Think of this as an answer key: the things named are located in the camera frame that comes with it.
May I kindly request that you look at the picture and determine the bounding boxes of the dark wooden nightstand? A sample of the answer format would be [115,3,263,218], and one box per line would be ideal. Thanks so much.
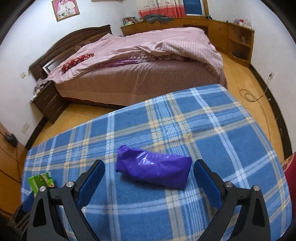
[32,82,68,124]

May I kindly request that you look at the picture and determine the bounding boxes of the red floral pillow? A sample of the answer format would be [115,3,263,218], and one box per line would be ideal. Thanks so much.
[61,53,94,73]

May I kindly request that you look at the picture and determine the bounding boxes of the framed wedding photo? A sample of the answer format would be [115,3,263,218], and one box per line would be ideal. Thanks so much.
[52,0,80,22]

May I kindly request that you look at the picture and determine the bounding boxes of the bed with brown sheet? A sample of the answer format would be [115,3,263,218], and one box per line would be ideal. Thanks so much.
[46,27,228,107]

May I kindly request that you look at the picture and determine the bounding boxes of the blue window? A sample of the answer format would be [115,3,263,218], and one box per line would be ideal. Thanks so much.
[183,0,203,15]

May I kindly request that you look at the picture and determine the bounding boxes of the long wooden cabinet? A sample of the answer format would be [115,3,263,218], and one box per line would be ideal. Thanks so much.
[120,15,255,68]

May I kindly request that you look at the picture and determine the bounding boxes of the items on corner shelf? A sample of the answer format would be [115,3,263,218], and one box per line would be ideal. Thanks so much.
[233,19,252,29]

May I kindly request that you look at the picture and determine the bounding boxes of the green cable on floor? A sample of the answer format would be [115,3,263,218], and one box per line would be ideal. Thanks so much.
[239,74,278,130]

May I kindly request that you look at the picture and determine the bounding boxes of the purple plastic bag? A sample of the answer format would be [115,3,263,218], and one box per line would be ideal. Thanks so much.
[116,145,192,189]

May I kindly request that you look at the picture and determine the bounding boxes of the blue plaid blanket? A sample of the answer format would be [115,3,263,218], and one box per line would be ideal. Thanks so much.
[21,84,292,240]

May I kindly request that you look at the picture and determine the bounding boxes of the books on cabinet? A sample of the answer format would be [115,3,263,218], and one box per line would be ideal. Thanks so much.
[122,16,138,26]

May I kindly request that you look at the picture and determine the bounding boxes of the pink quilt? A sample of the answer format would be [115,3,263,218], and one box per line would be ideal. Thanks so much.
[46,27,227,87]

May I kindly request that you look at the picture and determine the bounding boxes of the floral curtain with red hem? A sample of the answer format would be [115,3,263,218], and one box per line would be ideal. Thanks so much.
[137,0,186,18]

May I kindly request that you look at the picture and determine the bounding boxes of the grey clothes pile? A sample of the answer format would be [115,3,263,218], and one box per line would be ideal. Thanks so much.
[143,14,174,24]

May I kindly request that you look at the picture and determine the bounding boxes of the dark wooden headboard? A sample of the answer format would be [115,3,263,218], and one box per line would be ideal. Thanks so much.
[29,25,112,80]

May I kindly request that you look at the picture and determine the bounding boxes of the red bin with green rim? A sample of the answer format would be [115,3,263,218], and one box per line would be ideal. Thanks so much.
[281,153,296,208]

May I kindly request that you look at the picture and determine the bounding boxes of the green snack package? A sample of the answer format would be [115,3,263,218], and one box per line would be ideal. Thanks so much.
[28,172,55,196]

